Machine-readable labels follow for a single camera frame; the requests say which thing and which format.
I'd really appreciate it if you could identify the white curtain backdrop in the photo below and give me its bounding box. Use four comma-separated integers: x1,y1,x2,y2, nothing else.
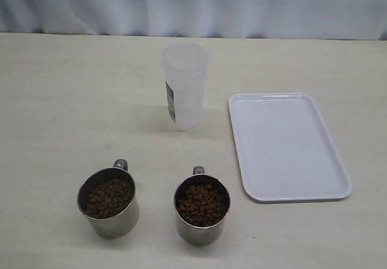
1,0,386,41

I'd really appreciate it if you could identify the steel cup with kibble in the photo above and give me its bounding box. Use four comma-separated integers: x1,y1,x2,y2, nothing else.
77,159,140,238
173,166,231,246

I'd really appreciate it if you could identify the white rectangular plastic tray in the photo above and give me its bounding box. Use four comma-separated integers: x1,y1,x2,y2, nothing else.
228,92,353,203

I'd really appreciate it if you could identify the clear plastic tall container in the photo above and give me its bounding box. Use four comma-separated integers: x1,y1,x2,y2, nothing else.
161,43,209,131

